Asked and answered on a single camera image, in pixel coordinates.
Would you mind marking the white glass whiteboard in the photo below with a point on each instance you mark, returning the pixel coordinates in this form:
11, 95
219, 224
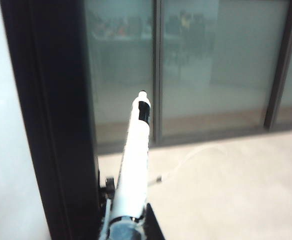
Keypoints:
1, 125

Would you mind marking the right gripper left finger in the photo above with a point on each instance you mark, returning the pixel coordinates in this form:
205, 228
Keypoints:
105, 225

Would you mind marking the black whiteboard stand frame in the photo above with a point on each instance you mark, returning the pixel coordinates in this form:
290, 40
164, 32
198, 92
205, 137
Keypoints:
48, 100

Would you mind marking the white marker with black grip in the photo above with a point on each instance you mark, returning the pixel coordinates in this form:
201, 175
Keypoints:
136, 150

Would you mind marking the dark framed glass partition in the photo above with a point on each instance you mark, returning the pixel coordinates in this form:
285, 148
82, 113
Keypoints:
211, 75

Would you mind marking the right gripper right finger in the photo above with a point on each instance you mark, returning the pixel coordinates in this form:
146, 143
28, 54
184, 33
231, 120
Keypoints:
152, 225

